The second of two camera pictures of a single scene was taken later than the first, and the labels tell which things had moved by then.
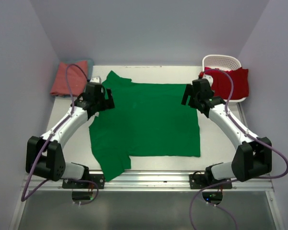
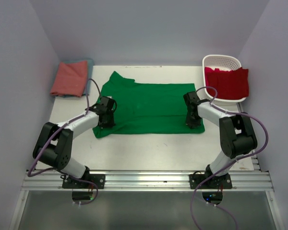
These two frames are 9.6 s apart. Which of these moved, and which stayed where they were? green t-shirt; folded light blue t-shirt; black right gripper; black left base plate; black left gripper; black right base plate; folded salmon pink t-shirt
Moved: black left gripper; black right gripper; green t-shirt
Stayed: black right base plate; folded salmon pink t-shirt; black left base plate; folded light blue t-shirt
